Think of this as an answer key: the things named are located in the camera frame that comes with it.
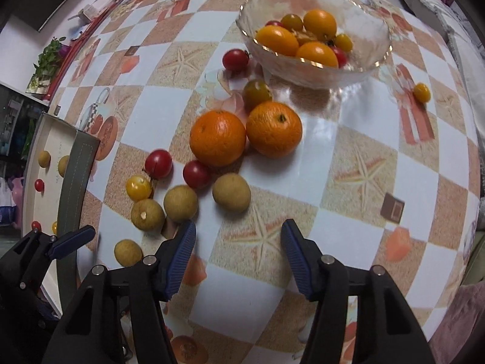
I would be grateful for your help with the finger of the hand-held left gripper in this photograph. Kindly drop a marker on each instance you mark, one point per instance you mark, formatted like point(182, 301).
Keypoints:
point(74, 237)

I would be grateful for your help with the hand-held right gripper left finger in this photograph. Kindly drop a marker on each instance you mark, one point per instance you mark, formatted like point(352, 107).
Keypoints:
point(178, 261)

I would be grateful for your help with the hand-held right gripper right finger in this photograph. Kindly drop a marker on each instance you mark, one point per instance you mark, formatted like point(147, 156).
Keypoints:
point(297, 261)

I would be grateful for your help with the yellow cherry tomato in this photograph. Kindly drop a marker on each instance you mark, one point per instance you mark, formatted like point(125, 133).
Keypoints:
point(344, 42)
point(138, 188)
point(421, 92)
point(54, 227)

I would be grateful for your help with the red cherry tomato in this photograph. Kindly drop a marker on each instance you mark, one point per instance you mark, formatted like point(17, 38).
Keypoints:
point(36, 225)
point(39, 185)
point(196, 174)
point(274, 24)
point(235, 59)
point(340, 57)
point(158, 163)

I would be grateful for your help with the shallow grey cardboard box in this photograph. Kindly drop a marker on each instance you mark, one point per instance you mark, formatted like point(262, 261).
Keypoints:
point(77, 182)

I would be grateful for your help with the brown longan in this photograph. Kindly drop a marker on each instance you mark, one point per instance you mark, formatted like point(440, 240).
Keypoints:
point(44, 158)
point(231, 192)
point(128, 253)
point(62, 166)
point(180, 203)
point(147, 214)

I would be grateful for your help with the clear glass bowl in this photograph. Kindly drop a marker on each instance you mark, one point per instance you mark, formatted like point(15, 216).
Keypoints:
point(360, 11)

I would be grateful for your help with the pink toy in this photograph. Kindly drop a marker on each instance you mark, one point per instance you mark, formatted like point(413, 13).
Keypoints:
point(17, 194)

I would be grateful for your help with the orange mandarin with stem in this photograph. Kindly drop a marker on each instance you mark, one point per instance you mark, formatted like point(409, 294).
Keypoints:
point(274, 129)

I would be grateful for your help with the dark green-yellow cherry tomato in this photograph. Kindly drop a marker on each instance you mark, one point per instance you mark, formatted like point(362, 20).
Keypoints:
point(257, 93)

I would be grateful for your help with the pink fleece garment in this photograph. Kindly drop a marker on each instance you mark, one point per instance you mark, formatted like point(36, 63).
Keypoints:
point(462, 330)

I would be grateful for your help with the green potted plant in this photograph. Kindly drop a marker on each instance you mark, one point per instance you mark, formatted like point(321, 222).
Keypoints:
point(49, 57)

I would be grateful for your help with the small white card stand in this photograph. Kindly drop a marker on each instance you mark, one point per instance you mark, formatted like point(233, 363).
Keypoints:
point(85, 12)

